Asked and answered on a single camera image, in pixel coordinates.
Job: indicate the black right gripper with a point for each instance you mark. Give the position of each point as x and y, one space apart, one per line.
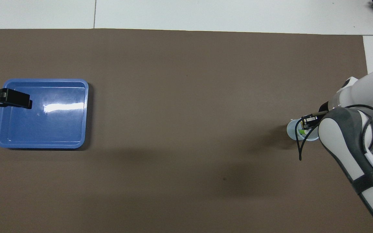
324 107

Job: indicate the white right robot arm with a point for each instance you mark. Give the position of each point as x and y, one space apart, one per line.
342 142

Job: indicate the blue plastic tray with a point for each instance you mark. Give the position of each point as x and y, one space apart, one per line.
50 126

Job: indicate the translucent plastic pen cup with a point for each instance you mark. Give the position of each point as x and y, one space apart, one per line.
291 131

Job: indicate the brown table mat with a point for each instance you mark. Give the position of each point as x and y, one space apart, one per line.
186 129

